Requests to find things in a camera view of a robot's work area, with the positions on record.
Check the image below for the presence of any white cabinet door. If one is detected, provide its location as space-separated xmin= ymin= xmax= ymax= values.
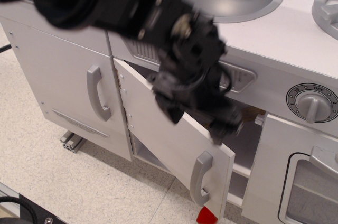
xmin=114 ymin=59 xmax=235 ymax=218

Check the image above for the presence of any white fridge lower door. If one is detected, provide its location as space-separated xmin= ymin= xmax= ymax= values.
xmin=1 ymin=18 xmax=132 ymax=160

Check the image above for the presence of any grey timer knob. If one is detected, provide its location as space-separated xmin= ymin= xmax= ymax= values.
xmin=286 ymin=83 xmax=337 ymax=124

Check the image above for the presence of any oven door with window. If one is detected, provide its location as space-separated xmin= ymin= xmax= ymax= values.
xmin=278 ymin=153 xmax=337 ymax=223

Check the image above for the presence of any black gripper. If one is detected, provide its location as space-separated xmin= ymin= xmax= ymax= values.
xmin=139 ymin=0 xmax=242 ymax=145

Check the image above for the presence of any silver toy faucet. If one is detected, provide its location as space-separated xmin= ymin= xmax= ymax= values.
xmin=312 ymin=0 xmax=337 ymax=40

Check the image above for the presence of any silver oven door handle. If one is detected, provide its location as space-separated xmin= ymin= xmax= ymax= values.
xmin=309 ymin=146 xmax=338 ymax=179

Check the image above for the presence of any silver fridge door handle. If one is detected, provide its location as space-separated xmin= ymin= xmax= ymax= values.
xmin=86 ymin=64 xmax=111 ymax=122

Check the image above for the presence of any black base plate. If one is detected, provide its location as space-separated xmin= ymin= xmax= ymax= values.
xmin=0 ymin=193 xmax=69 ymax=224

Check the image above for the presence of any silver cabinet door handle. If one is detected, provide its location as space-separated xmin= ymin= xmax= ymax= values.
xmin=189 ymin=151 xmax=213 ymax=207

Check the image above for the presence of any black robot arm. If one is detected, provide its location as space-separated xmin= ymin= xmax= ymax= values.
xmin=1 ymin=0 xmax=243 ymax=145

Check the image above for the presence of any white toy kitchen body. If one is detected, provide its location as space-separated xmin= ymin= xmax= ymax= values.
xmin=1 ymin=0 xmax=337 ymax=223

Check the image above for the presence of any red toy strawberry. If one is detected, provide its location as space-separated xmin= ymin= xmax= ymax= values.
xmin=196 ymin=207 xmax=218 ymax=224

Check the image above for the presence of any aluminium extrusion bar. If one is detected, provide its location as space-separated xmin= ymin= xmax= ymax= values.
xmin=60 ymin=131 xmax=86 ymax=153

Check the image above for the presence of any grey vent panel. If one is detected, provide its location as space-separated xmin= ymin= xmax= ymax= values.
xmin=122 ymin=38 xmax=257 ymax=93

